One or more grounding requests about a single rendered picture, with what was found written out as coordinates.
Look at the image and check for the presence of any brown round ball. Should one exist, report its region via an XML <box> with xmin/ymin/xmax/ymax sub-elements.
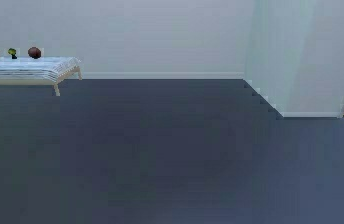
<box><xmin>27</xmin><ymin>46</ymin><xmax>43</xmax><ymax>60</ymax></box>

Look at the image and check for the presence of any white striped bed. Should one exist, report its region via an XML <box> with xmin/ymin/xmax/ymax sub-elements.
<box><xmin>0</xmin><ymin>55</ymin><xmax>83</xmax><ymax>97</ymax></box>

